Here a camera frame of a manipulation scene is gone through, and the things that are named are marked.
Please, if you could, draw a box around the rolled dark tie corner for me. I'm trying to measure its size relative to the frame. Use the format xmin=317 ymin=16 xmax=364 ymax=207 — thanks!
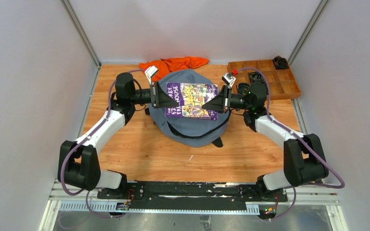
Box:
xmin=272 ymin=55 xmax=289 ymax=70

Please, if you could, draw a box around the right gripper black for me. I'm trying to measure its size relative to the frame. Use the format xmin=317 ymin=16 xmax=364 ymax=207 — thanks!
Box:
xmin=202 ymin=85 xmax=252 ymax=114

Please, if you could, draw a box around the blue grey backpack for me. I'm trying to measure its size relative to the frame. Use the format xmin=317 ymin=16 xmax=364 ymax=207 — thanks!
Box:
xmin=149 ymin=69 xmax=230 ymax=148

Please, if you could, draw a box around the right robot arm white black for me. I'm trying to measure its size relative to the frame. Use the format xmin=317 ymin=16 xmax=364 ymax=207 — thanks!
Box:
xmin=202 ymin=82 xmax=329 ymax=201

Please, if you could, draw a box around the purple treehouse book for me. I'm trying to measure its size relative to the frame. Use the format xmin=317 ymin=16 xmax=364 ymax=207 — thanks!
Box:
xmin=165 ymin=82 xmax=219 ymax=120

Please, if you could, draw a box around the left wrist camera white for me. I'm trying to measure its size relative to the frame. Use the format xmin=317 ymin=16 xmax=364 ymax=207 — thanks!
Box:
xmin=144 ymin=65 xmax=159 ymax=84

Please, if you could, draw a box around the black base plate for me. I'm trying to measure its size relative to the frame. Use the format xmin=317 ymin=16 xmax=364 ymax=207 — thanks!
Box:
xmin=96 ymin=181 xmax=288 ymax=212

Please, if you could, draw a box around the orange cloth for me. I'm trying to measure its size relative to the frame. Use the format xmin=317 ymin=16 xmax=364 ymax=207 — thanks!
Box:
xmin=139 ymin=56 xmax=210 ymax=81

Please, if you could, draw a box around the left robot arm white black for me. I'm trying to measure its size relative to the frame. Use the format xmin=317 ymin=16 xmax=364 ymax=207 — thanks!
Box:
xmin=58 ymin=66 xmax=178 ymax=199

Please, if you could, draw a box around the rolled dark tie middle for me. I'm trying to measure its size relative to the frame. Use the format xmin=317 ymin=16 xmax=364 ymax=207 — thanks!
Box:
xmin=248 ymin=72 xmax=265 ymax=83

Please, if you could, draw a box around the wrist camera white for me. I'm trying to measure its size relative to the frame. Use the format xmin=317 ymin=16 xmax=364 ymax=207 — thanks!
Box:
xmin=144 ymin=65 xmax=159 ymax=84
xmin=222 ymin=73 xmax=236 ymax=89

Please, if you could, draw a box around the wooden compartment tray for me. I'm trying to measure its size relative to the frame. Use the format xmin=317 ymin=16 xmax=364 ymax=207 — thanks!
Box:
xmin=227 ymin=59 xmax=301 ymax=101

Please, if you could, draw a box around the aluminium frame rail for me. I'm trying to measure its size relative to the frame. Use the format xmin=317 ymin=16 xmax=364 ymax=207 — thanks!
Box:
xmin=39 ymin=180 xmax=348 ymax=231

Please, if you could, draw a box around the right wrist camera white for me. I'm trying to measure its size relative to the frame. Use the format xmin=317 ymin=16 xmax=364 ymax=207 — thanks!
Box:
xmin=222 ymin=73 xmax=236 ymax=89

